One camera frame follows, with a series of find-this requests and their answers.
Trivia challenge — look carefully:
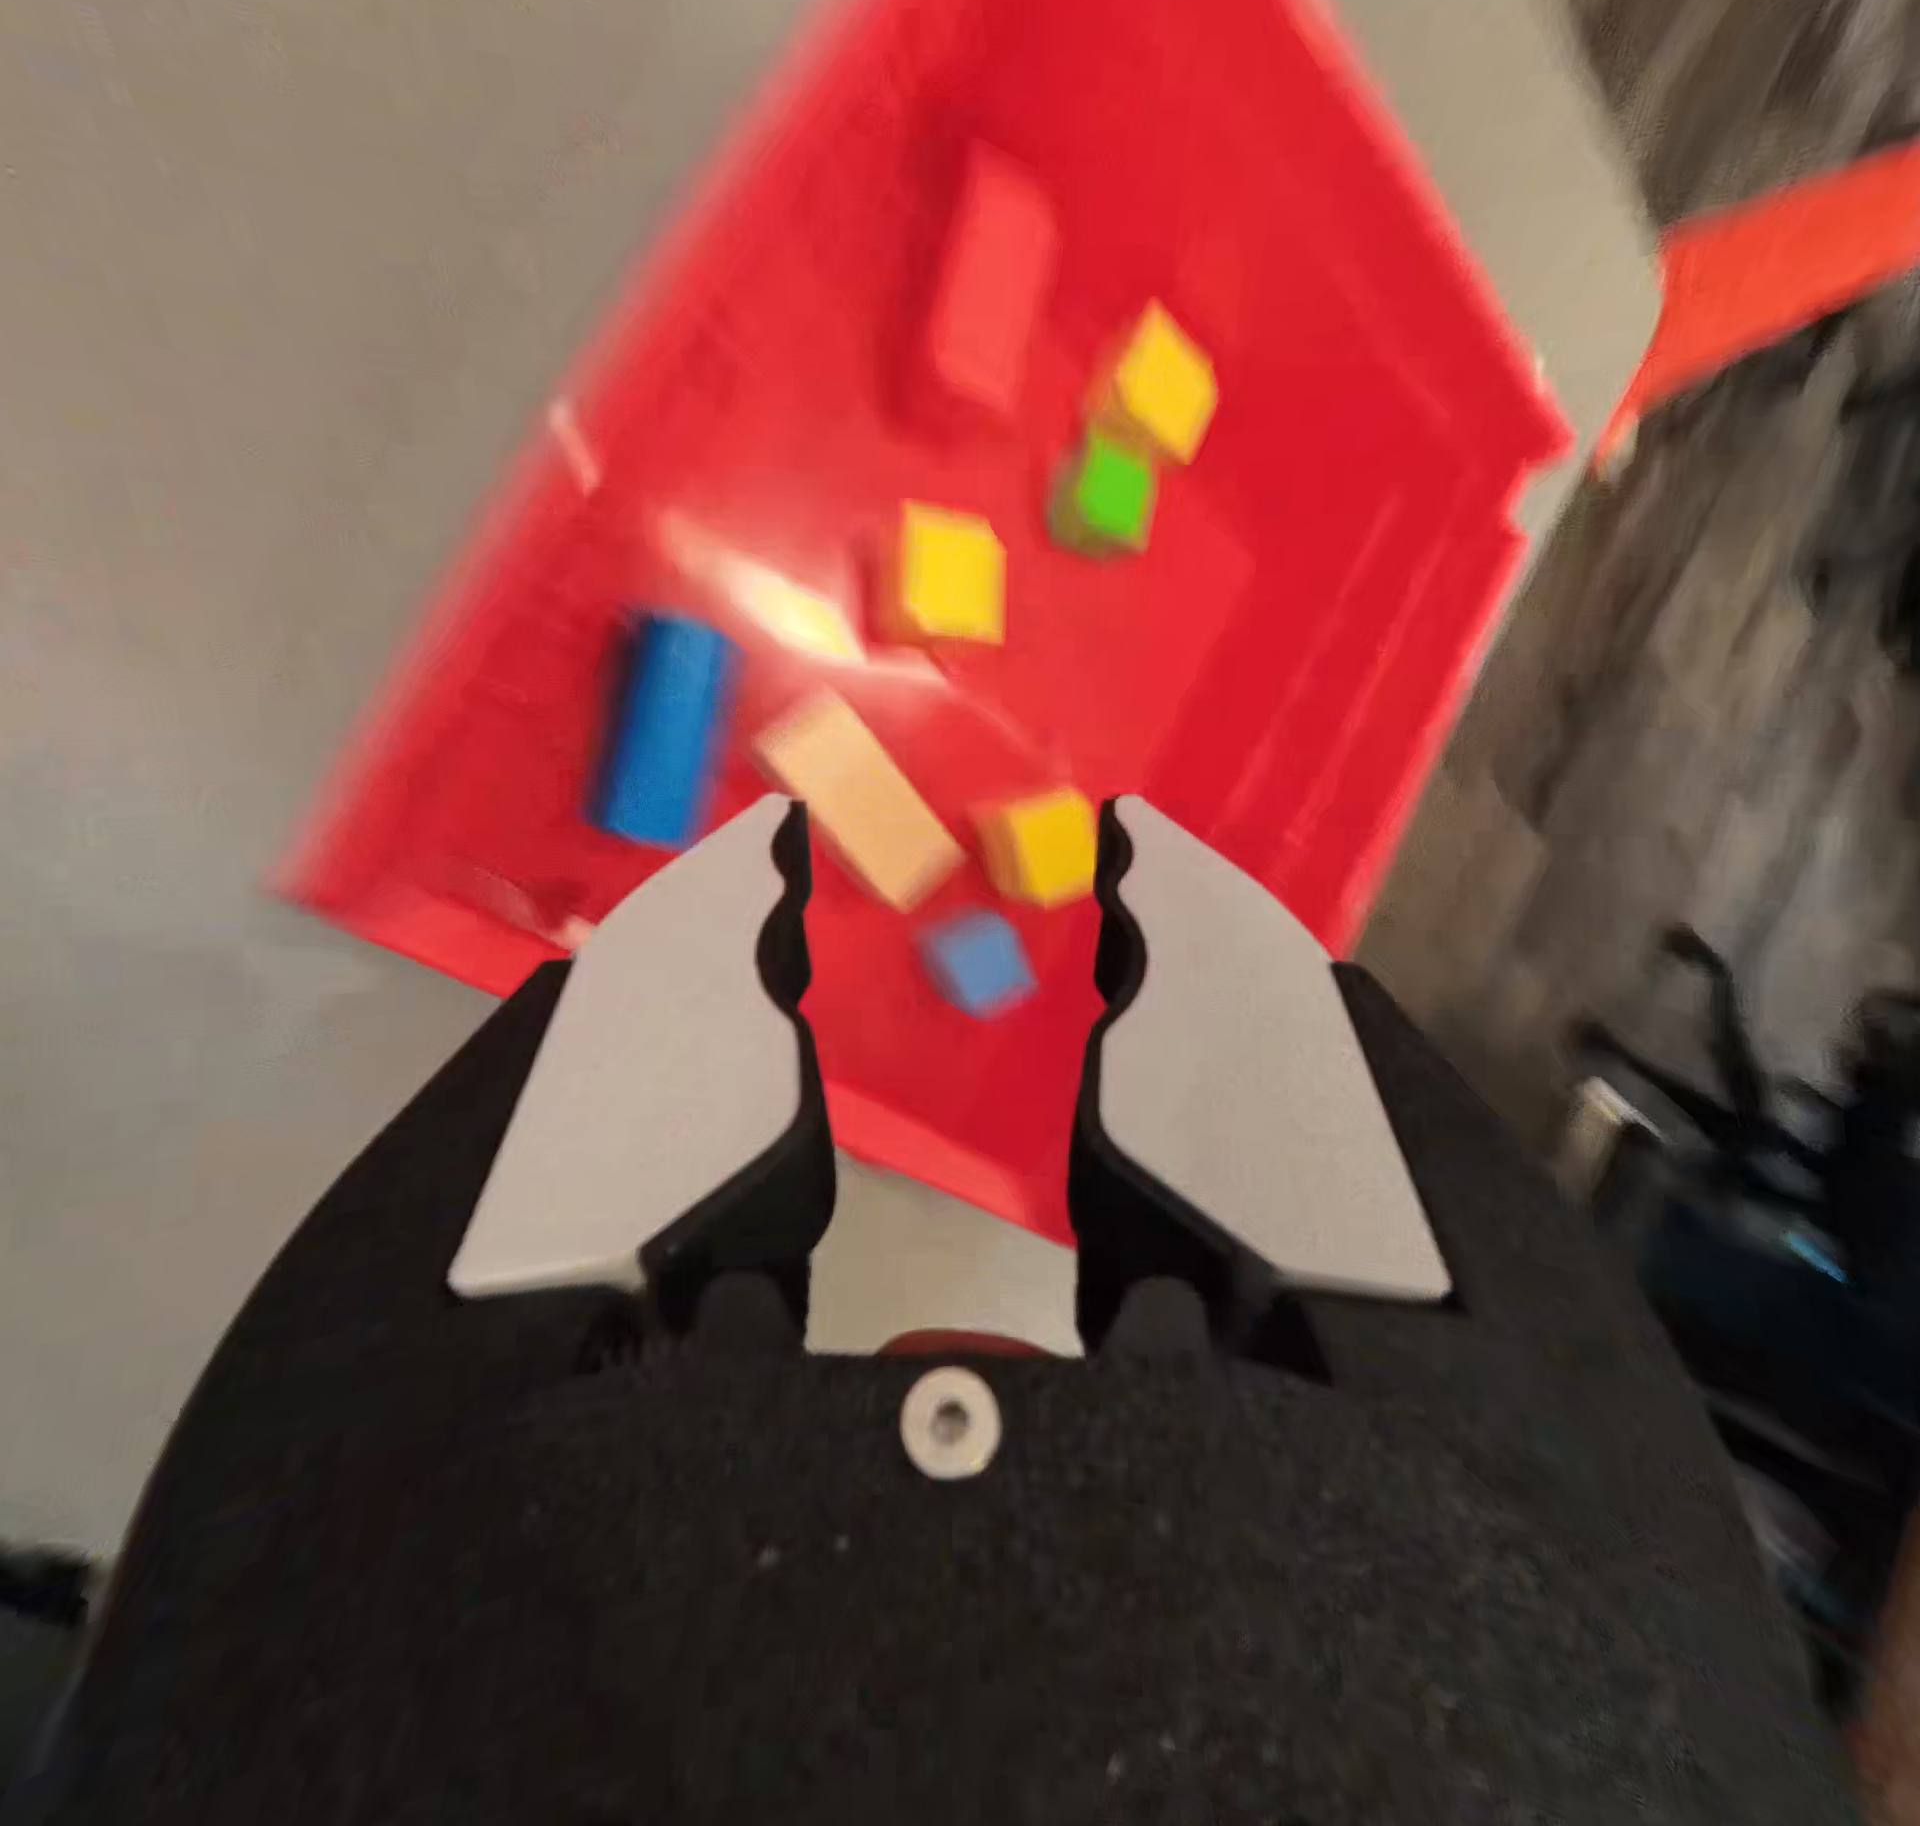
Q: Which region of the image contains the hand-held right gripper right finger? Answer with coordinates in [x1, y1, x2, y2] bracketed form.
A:
[1071, 795, 1457, 1312]

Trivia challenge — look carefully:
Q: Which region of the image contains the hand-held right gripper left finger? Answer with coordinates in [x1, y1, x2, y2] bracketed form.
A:
[445, 795, 836, 1310]

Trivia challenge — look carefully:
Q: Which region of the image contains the light blue wooden cube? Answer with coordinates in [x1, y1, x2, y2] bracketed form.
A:
[916, 910, 1041, 1021]

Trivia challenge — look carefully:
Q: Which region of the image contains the natural wooden block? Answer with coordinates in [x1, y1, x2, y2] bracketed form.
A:
[749, 691, 972, 916]

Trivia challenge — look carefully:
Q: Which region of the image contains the yellow wooden cube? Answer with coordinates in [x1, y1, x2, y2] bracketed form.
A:
[884, 500, 1013, 648]

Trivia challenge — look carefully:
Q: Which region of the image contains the green wooden cube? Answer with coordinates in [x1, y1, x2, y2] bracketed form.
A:
[1044, 435, 1164, 559]

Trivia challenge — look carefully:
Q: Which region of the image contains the red plastic bin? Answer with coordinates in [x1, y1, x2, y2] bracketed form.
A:
[278, 0, 1575, 1249]

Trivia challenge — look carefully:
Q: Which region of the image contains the blue wooden cylinder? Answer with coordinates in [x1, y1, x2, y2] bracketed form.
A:
[585, 614, 742, 857]

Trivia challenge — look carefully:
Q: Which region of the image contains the red wooden block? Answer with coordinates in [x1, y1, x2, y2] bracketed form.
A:
[922, 141, 1064, 422]

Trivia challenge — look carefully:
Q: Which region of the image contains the orange striped bar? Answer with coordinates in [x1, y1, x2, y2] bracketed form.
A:
[1590, 141, 1920, 483]

